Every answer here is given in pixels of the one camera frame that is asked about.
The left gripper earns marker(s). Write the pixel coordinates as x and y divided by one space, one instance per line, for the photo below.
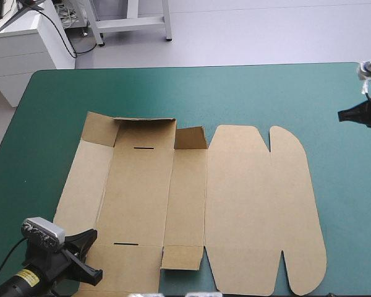
51 264

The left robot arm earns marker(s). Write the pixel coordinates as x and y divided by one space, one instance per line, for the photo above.
9 286

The brown cardboard box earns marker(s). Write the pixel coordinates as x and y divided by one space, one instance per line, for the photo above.
235 201

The white cabinet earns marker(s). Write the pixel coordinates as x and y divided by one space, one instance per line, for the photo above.
21 52

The grey monitor stand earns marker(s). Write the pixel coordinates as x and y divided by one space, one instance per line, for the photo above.
18 17

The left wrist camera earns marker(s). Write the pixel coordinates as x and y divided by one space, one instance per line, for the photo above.
43 232

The white metal table frame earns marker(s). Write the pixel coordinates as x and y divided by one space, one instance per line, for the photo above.
131 22

